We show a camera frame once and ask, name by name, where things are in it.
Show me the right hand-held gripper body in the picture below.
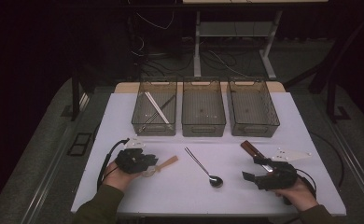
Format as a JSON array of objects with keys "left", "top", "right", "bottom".
[{"left": 255, "top": 147, "right": 313, "bottom": 191}]

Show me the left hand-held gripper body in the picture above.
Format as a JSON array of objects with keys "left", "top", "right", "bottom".
[{"left": 114, "top": 137, "right": 153, "bottom": 175}]

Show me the small wooden spoon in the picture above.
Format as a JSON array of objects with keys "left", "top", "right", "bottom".
[{"left": 141, "top": 155, "right": 179, "bottom": 178}]

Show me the wooden-handled knife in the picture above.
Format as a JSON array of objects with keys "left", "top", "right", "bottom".
[
  {"left": 244, "top": 139, "right": 276, "bottom": 171},
  {"left": 240, "top": 141, "right": 274, "bottom": 172}
]

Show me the transparent brown plastic bin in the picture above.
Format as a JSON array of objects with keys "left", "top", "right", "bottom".
[
  {"left": 226, "top": 77, "right": 281, "bottom": 138},
  {"left": 181, "top": 77, "right": 227, "bottom": 138},
  {"left": 131, "top": 77, "right": 178, "bottom": 137}
]

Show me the white chopstick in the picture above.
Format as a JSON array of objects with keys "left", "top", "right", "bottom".
[
  {"left": 144, "top": 91, "right": 169, "bottom": 125},
  {"left": 145, "top": 91, "right": 171, "bottom": 124}
]

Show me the person's left hand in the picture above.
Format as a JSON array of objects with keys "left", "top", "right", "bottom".
[{"left": 103, "top": 161, "right": 141, "bottom": 193}]

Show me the person's right hand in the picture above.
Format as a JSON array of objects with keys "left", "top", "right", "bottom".
[{"left": 274, "top": 181, "right": 318, "bottom": 213}]

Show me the metal spoon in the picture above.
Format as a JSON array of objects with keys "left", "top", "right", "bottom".
[{"left": 184, "top": 147, "right": 224, "bottom": 189}]

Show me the white table cover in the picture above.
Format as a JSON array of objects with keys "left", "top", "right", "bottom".
[{"left": 70, "top": 91, "right": 347, "bottom": 217}]

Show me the black metal stand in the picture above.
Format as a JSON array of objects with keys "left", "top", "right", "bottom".
[{"left": 284, "top": 40, "right": 352, "bottom": 124}]

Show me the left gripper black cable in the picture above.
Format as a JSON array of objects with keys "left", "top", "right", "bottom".
[{"left": 96, "top": 138, "right": 131, "bottom": 191}]

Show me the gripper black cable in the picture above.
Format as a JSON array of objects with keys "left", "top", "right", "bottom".
[
  {"left": 295, "top": 169, "right": 318, "bottom": 206},
  {"left": 96, "top": 138, "right": 131, "bottom": 191}
]

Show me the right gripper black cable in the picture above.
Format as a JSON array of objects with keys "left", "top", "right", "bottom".
[{"left": 295, "top": 169, "right": 318, "bottom": 206}]

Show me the black floor cable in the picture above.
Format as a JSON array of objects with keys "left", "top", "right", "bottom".
[{"left": 309, "top": 130, "right": 347, "bottom": 191}]

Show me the metal floor rail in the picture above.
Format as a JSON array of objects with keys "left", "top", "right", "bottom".
[
  {"left": 326, "top": 120, "right": 364, "bottom": 216},
  {"left": 21, "top": 92, "right": 90, "bottom": 224}
]

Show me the tangle of black cables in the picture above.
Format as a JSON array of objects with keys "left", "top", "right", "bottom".
[{"left": 128, "top": 31, "right": 200, "bottom": 78}]

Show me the hanging white cable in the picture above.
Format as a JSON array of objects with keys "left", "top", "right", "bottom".
[{"left": 135, "top": 11, "right": 175, "bottom": 31}]

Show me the white metal desk frame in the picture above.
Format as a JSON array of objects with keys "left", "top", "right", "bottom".
[{"left": 182, "top": 0, "right": 329, "bottom": 80}]

